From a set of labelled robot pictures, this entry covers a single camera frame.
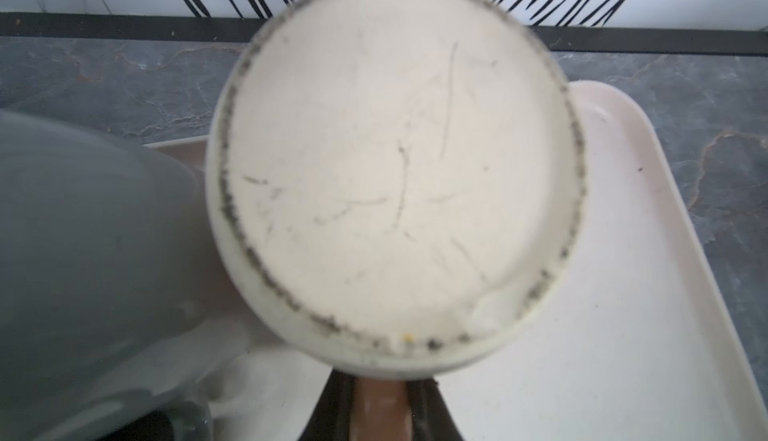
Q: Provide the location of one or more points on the beige serving tray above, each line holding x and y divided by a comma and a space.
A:
634, 342

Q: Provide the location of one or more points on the cream and orange mug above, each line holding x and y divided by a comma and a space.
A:
394, 186

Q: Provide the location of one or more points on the light grey mug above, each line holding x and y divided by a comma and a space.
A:
114, 300

